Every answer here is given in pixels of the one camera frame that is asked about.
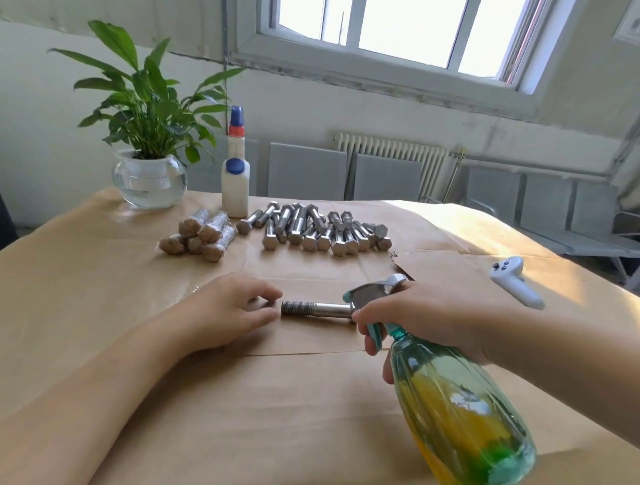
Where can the person's left hand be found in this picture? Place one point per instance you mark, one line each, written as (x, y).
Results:
(225, 315)

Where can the person's right hand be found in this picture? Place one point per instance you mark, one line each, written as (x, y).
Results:
(450, 320)

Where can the stack of brown paper sheets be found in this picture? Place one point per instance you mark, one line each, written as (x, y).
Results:
(450, 268)

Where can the steel hex bolt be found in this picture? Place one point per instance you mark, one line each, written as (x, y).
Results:
(310, 338)

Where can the grey hex bolt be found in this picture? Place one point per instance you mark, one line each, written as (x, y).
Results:
(320, 310)

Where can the green spray bottle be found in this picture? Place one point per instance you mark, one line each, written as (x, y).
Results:
(460, 420)

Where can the pile of steel bolts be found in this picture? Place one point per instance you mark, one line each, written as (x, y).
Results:
(320, 230)

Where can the person's right forearm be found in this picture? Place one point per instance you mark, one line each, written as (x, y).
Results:
(575, 370)

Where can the person's left forearm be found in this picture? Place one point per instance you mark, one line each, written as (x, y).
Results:
(85, 420)

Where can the white handheld controller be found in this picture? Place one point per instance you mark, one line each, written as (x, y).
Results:
(515, 280)

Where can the white glue bottle blue cap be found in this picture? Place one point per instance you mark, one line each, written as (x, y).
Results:
(236, 185)

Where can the grey chair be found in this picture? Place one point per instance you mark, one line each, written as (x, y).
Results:
(492, 195)
(252, 168)
(600, 225)
(308, 172)
(546, 205)
(388, 178)

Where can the round glass vase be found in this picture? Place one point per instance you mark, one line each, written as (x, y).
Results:
(149, 183)

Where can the large brown paper table cover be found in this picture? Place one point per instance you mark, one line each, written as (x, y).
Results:
(70, 290)

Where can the white radiator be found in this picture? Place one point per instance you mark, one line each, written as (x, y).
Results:
(390, 152)

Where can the green leafy plant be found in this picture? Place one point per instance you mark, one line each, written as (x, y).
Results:
(145, 95)

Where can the black trash bin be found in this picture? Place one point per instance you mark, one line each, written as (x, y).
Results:
(6, 225)

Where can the white framed window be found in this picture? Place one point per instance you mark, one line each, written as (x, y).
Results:
(400, 40)

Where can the white vertical blind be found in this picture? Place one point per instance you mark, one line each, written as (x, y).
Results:
(100, 20)

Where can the small square wall sign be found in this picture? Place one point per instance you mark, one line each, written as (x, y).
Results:
(628, 20)

